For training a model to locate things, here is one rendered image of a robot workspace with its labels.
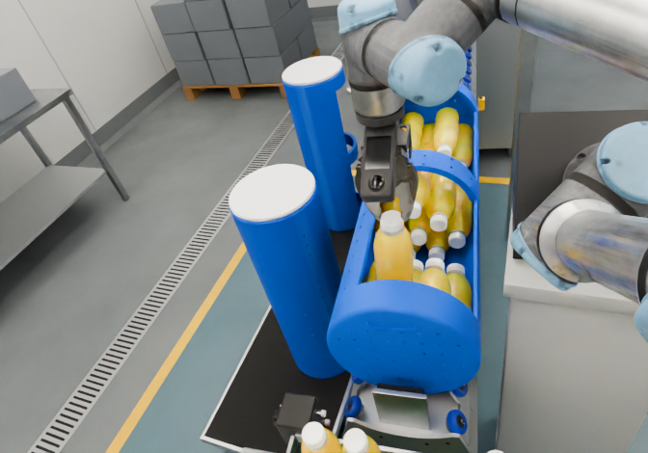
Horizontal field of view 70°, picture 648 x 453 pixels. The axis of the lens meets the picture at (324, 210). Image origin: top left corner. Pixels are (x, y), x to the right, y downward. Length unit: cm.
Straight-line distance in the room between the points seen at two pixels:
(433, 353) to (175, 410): 166
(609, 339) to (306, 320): 98
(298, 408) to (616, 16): 82
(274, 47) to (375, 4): 368
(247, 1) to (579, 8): 382
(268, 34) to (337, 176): 218
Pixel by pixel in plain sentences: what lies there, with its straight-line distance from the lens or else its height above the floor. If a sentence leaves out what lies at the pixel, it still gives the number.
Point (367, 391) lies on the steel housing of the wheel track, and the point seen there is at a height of 93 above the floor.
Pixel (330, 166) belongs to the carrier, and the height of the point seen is 59.
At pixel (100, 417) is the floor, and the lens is 256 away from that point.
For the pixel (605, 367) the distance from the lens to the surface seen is 115.
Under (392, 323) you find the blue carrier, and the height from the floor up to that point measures 119.
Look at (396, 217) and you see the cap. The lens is 80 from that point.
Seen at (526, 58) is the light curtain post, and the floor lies 101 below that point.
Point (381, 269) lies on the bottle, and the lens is 85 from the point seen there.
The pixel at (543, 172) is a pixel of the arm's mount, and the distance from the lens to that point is 97.
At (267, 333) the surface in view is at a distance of 221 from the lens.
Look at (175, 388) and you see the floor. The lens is 243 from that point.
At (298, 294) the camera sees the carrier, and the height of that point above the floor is 69.
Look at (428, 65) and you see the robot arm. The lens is 51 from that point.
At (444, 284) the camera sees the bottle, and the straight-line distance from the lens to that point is 95.
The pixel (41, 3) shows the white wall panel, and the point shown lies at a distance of 460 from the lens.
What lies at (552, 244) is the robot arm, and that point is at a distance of 70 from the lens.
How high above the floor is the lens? 187
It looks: 39 degrees down
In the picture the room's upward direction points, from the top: 15 degrees counter-clockwise
